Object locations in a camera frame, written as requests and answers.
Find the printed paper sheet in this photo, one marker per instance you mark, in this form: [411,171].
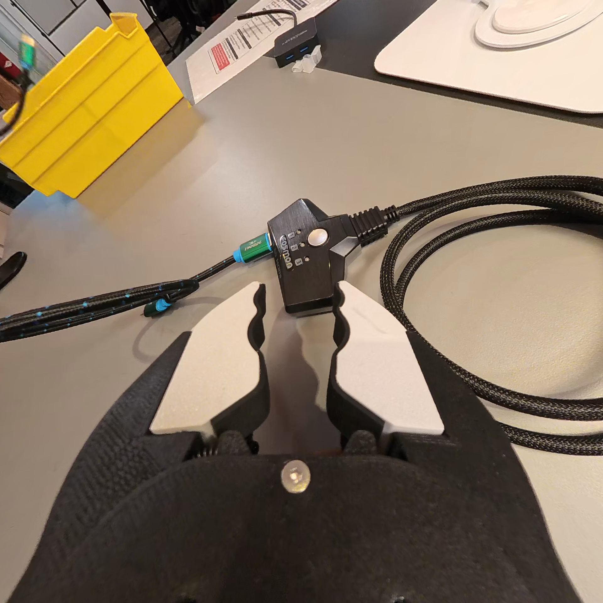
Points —
[245,66]

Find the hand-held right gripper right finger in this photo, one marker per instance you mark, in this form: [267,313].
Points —
[386,372]

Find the white oval base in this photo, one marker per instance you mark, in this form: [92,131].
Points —
[541,23]

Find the black desk mat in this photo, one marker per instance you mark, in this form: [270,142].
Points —
[367,37]

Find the black switch box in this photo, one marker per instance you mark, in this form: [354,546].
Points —
[301,282]

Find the black usb hub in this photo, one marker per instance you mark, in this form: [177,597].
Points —
[294,42]

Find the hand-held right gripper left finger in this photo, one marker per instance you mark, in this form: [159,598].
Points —
[212,372]

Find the white drawer cabinet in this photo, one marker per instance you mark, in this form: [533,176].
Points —
[75,19]

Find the yellow plastic bin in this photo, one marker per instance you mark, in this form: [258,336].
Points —
[94,108]

